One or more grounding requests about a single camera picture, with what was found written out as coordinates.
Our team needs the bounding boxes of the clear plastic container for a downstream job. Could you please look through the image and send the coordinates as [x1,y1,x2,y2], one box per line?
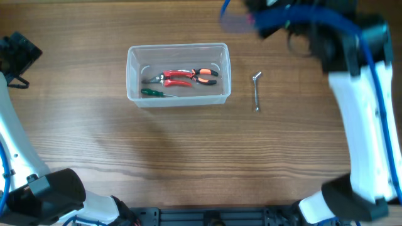
[126,43,232,108]

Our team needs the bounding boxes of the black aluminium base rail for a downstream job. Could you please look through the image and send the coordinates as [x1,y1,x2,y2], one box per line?
[131,206,303,226]

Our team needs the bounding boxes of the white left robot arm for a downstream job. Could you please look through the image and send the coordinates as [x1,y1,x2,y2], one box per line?
[1,32,141,225]

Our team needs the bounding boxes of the orange black needle-nose pliers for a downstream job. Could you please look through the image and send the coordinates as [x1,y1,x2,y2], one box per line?
[177,67,219,85]

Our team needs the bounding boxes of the silver hex wrench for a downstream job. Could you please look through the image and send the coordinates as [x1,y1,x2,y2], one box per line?
[253,71,262,112]

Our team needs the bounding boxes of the red handled pruning shears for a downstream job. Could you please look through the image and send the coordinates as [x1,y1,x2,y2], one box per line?
[141,70,192,87]

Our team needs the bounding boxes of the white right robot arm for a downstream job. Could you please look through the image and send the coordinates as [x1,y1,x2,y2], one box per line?
[246,1,401,225]

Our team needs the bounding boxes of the green handled screwdriver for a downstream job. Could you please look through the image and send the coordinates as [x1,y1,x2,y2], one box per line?
[141,89,176,97]

